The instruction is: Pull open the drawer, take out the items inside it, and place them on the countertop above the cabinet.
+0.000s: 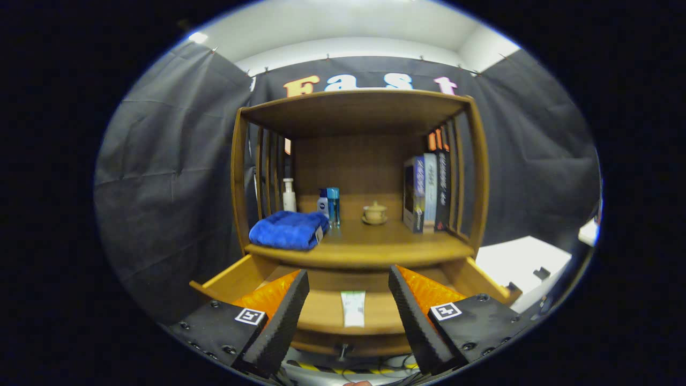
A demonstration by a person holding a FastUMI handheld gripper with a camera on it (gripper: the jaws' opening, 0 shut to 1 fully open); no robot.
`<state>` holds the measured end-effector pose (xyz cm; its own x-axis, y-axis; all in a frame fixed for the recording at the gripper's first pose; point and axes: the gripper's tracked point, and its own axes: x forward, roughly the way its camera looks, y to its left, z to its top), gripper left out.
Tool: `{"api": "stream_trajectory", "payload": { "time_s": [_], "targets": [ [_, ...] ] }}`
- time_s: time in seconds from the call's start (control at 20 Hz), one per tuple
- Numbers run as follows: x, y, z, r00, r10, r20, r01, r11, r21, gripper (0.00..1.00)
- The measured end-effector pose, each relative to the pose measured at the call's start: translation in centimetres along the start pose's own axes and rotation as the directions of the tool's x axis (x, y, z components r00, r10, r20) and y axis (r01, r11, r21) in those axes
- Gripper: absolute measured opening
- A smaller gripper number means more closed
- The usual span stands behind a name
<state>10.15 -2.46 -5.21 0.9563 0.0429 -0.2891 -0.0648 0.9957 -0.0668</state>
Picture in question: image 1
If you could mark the book with black spine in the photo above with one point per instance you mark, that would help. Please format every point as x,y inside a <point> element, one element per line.
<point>442,187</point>

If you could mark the white tube with green end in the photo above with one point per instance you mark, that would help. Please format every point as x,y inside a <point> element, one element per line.
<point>353,311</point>

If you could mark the wooden countertop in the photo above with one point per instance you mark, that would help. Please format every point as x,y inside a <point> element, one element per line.
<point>375,241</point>

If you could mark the beige lidded tea cup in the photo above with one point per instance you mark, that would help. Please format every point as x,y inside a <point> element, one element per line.
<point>374,213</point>

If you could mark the white box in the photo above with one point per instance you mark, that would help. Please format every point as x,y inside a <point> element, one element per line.
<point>514,262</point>

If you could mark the small ceiling light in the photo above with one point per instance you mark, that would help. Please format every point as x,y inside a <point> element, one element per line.
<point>198,37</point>

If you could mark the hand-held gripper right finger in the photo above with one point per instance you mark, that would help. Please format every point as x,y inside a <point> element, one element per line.
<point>418,321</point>

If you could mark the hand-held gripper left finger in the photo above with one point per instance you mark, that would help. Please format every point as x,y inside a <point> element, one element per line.
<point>284,321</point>

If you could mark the yellow and black floor tape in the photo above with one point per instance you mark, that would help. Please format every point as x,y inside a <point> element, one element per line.
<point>343,371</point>

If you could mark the book with blue spine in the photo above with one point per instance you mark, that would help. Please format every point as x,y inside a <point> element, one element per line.
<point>418,187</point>

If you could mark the white pump bottle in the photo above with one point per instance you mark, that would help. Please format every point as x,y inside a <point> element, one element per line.
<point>289,201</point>

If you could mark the brown wooden cabinet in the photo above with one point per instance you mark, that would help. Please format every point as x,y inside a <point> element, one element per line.
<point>353,110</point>

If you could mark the clear blue bottle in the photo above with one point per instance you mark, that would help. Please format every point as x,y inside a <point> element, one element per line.
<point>333,206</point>

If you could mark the black bracket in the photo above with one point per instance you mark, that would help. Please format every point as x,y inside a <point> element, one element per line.
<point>542,273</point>
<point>514,287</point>

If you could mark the small white and blue bottle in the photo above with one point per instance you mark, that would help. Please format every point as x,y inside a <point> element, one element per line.
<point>322,206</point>

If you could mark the black backdrop cloth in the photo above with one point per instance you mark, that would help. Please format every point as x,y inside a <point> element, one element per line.
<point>171,177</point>

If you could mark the book with pale spine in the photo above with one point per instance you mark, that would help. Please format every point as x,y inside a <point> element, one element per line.
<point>430,187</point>

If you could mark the folded blue towel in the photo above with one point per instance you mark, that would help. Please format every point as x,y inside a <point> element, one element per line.
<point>286,230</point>

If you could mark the white side shelf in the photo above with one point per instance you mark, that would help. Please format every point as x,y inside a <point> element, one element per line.
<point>589,233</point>

